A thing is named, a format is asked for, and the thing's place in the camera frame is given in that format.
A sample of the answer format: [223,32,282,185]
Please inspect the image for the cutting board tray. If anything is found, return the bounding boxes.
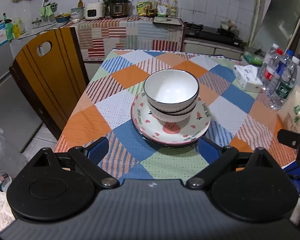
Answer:
[153,17,183,26]

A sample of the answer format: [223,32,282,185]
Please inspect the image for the checkered tablecloth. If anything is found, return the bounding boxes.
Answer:
[55,49,296,180]

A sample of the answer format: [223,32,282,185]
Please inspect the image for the pink bunny plate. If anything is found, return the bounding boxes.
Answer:
[131,92,211,146]

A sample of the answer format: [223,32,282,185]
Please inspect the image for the tissue pack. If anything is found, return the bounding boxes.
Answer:
[233,64,263,93]

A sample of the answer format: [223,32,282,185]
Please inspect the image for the grey refrigerator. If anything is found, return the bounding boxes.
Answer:
[0,21,42,152]

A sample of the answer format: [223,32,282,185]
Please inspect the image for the clear white cap bottle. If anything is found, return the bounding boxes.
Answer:
[258,43,279,80]

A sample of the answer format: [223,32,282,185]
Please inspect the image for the white bowl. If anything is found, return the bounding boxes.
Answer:
[149,106,192,123]
[148,100,197,116]
[143,69,199,111]

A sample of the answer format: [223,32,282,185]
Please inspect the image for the green basket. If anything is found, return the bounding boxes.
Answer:
[243,51,263,66]

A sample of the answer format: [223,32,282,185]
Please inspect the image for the red cap water bottle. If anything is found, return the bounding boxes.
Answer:
[260,48,283,91]

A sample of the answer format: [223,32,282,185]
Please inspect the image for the white sun plate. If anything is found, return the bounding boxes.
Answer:
[133,121,210,147]

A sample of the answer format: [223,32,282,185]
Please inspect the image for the wooden folding chair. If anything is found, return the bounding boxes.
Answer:
[9,27,89,139]

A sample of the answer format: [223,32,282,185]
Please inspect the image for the rice bag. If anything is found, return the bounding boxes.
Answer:
[278,72,300,133]

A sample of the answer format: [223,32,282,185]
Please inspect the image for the blue bowl on counter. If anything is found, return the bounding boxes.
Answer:
[55,13,71,23]

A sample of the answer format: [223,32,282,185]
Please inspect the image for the white rice cooker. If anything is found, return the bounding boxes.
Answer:
[84,2,106,20]

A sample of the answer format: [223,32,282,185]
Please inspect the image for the black pressure cooker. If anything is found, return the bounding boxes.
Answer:
[109,0,130,18]

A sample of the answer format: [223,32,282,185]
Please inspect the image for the blue label water bottle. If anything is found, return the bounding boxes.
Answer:
[266,50,294,97]

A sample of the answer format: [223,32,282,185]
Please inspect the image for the patchwork counter cloth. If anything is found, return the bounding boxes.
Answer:
[65,16,185,61]

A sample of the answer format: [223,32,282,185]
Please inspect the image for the gas stove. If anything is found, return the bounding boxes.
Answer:
[184,22,247,49]

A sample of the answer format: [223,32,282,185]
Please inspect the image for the green label water bottle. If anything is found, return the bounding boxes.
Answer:
[270,56,300,109]

